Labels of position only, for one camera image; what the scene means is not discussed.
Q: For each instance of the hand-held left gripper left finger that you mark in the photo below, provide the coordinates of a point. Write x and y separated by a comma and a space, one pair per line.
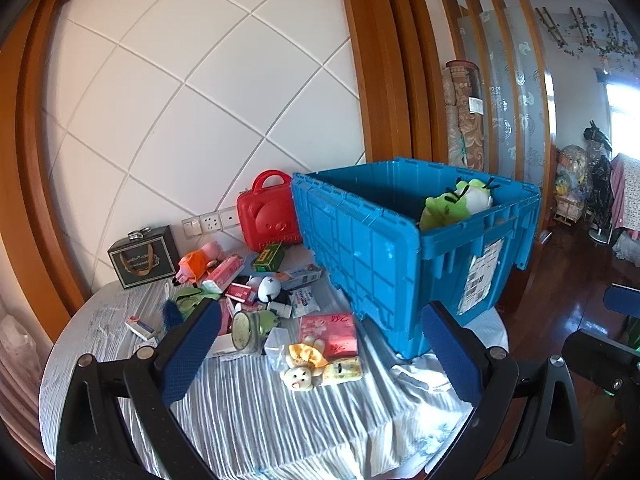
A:
192, 347

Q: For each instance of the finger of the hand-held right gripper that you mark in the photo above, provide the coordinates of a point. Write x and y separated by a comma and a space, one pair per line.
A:
622, 300

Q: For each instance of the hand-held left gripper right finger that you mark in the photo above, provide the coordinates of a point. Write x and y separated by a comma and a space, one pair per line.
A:
450, 355

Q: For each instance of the teddy bear with yellow bow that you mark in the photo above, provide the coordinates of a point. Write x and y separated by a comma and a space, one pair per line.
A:
300, 375

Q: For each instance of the blue plastic storage crate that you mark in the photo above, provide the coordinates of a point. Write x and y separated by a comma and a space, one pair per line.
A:
360, 240

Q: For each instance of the cloth-covered round desktop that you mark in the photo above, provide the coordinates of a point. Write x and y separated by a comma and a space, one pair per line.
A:
280, 425

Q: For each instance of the flat white box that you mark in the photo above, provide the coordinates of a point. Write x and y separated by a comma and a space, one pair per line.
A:
220, 347

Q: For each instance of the blue furry toy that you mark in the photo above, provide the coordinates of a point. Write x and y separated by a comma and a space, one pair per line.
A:
170, 315

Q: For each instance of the green cloth toy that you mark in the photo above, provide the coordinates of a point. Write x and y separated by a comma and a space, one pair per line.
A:
192, 300

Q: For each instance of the small white and red box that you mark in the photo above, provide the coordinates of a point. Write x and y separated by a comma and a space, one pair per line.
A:
140, 330

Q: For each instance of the round jar with green toy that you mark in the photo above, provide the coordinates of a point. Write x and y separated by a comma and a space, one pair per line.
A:
250, 330

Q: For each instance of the orange and pink pig plush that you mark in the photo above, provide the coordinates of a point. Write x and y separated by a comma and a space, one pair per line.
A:
197, 262

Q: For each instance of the black and white panda plush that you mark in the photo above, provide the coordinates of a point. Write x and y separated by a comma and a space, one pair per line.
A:
267, 287

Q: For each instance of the black gift box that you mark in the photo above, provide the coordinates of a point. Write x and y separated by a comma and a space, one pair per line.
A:
145, 260

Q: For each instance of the small wooden cradle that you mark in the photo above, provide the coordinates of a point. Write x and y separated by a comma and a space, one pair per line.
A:
569, 210

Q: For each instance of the pink hanging cloth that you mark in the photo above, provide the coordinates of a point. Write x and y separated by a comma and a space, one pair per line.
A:
627, 195

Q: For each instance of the yellow green packet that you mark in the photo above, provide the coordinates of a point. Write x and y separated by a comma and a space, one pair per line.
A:
342, 370

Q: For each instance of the green cardboard box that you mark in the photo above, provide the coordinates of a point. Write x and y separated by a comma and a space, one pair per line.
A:
267, 257

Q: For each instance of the white tissue pack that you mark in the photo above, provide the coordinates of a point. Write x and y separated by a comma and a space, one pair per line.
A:
305, 302

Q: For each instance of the black coat stand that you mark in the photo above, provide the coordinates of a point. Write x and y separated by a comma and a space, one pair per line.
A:
599, 180

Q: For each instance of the pink tissue packet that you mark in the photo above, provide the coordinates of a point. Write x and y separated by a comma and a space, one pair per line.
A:
327, 335

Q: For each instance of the long white and blue box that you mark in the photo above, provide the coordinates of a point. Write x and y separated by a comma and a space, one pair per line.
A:
300, 275

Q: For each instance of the bagged plush toy pile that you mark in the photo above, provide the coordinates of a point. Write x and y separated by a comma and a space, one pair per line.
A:
572, 165

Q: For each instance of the green frog plush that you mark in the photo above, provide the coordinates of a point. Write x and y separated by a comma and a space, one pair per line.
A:
450, 205

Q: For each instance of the red toy suitcase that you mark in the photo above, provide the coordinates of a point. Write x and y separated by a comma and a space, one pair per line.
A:
265, 215

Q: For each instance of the light patterned rolled carpet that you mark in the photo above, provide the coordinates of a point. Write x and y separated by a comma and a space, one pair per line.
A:
451, 125

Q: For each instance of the dark patterned rolled carpet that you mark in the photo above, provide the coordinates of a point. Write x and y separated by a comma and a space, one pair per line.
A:
470, 110

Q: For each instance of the hanging vine decoration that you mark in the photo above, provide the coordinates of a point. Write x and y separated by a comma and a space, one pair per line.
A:
580, 35

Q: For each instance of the wooden slat room divider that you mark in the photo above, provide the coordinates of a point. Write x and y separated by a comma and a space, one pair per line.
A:
492, 10

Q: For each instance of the white wall socket plate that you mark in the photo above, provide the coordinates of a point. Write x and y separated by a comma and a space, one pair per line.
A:
210, 221

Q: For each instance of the wooden wall frame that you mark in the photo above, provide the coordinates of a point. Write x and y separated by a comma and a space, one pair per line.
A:
385, 60

